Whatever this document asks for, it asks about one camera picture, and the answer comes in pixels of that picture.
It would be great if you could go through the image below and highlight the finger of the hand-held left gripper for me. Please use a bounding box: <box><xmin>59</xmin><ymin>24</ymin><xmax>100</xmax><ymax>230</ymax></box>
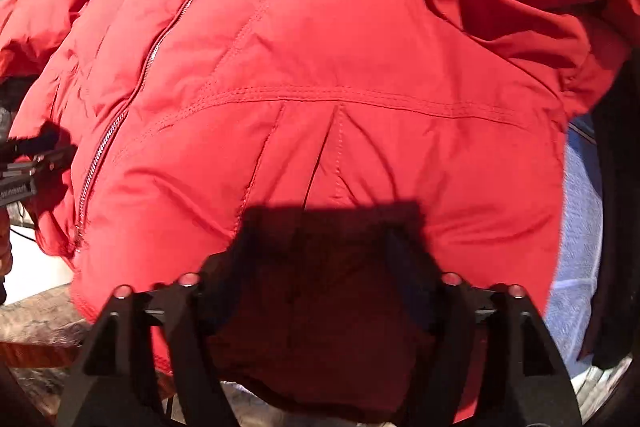
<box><xmin>0</xmin><ymin>146</ymin><xmax>79</xmax><ymax>182</ymax></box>
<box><xmin>6</xmin><ymin>127</ymin><xmax>65</xmax><ymax>156</ymax></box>

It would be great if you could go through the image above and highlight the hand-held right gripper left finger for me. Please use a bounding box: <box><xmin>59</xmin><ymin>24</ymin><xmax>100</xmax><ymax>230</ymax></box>
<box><xmin>55</xmin><ymin>272</ymin><xmax>242</xmax><ymax>427</ymax></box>

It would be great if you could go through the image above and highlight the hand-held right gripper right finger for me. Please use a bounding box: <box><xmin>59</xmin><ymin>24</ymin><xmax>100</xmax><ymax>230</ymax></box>
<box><xmin>414</xmin><ymin>272</ymin><xmax>583</xmax><ymax>427</ymax></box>

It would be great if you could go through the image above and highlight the red puffer jacket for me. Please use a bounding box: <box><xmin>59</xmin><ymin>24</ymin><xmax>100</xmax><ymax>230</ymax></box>
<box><xmin>0</xmin><ymin>0</ymin><xmax>632</xmax><ymax>425</ymax></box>

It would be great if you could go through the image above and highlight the black cable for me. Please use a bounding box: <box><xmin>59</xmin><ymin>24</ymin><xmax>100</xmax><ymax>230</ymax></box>
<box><xmin>7</xmin><ymin>201</ymin><xmax>43</xmax><ymax>240</ymax></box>

